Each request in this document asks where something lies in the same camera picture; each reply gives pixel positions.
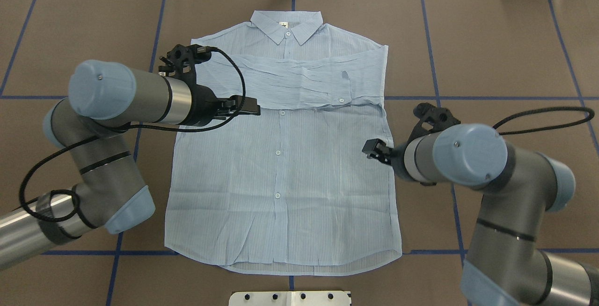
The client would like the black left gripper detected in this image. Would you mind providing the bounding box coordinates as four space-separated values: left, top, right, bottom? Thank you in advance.
187 85 261 126

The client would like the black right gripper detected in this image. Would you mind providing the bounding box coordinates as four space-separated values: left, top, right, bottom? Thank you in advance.
362 139 437 186

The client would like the light blue button shirt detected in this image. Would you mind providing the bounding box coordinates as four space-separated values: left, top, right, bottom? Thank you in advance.
163 10 402 276

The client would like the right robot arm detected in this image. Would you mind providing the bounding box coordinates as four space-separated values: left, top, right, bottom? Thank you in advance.
362 124 598 306

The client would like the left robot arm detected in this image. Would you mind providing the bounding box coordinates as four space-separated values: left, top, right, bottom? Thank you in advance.
1 57 260 270

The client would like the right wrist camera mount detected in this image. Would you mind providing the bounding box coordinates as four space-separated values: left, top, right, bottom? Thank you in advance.
407 102 461 142

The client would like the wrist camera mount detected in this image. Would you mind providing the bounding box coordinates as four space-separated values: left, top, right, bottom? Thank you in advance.
158 44 212 84
407 102 461 142

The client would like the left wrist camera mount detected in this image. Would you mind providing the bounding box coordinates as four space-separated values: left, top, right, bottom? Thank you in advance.
158 44 212 84

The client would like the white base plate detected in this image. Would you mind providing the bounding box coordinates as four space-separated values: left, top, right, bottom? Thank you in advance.
228 291 352 306

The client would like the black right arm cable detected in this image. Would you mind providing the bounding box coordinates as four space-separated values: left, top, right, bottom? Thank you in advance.
491 106 596 137

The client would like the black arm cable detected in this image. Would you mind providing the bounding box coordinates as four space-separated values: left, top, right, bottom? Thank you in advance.
19 46 247 222
491 106 596 137

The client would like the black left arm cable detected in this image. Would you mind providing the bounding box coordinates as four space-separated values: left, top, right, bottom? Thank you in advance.
19 46 247 222

